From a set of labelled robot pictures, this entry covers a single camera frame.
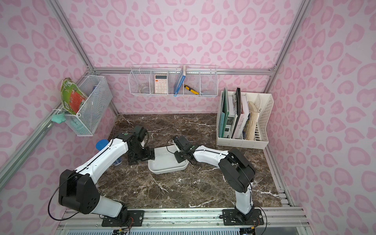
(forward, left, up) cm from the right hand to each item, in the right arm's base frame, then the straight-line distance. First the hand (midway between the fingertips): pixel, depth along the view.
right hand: (178, 154), depth 92 cm
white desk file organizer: (+33, -57, +14) cm, 68 cm away
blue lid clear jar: (0, +43, +12) cm, 45 cm away
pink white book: (+11, -37, +22) cm, 45 cm away
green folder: (+11, -26, +23) cm, 37 cm away
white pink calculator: (+37, +11, +26) cm, 47 cm away
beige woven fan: (+16, -46, +13) cm, 51 cm away
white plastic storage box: (-3, +8, -4) cm, 10 cm away
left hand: (-6, +16, +7) cm, 18 cm away
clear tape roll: (+33, +22, +24) cm, 47 cm away
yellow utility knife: (+36, -8, +22) cm, 43 cm away
